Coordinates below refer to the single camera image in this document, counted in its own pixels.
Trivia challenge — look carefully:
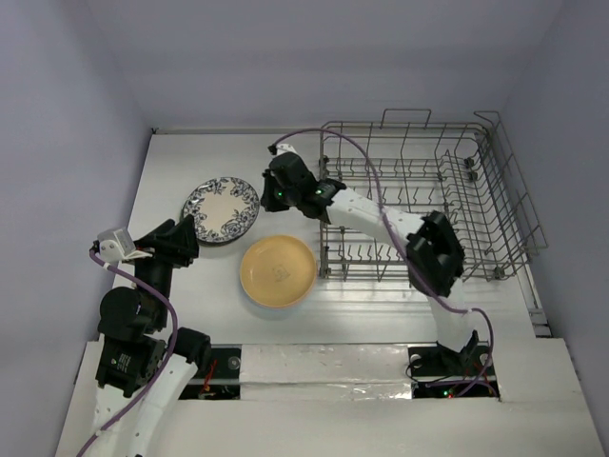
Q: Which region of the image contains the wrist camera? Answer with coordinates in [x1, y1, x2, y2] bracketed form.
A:
[94, 228, 152, 264]
[267, 143, 297, 156]

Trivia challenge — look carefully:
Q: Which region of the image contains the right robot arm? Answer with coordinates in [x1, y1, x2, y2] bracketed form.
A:
[261, 151, 480, 376]

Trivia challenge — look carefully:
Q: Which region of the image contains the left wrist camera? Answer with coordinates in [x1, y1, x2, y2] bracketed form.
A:
[94, 228, 152, 264]

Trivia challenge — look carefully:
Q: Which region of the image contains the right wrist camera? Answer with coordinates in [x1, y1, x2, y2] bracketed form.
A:
[267, 143, 297, 156]

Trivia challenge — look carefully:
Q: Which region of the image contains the yellow plate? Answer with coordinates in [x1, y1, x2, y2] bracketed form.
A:
[239, 234, 318, 294]

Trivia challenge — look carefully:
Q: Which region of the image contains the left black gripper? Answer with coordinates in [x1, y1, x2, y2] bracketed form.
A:
[129, 211, 199, 325]

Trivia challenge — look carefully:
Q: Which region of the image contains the metal wire dish rack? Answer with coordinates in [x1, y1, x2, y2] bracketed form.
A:
[319, 109, 548, 284]

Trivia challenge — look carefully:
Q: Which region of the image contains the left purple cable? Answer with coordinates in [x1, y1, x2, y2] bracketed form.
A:
[75, 247, 181, 457]

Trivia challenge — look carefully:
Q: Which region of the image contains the grey plate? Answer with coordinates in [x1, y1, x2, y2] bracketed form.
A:
[196, 223, 249, 248]

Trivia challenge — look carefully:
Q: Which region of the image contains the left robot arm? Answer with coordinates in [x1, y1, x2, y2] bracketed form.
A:
[78, 216, 211, 456]

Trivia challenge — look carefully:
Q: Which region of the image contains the blue patterned plate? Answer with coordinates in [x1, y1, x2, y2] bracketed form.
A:
[181, 176, 261, 230]

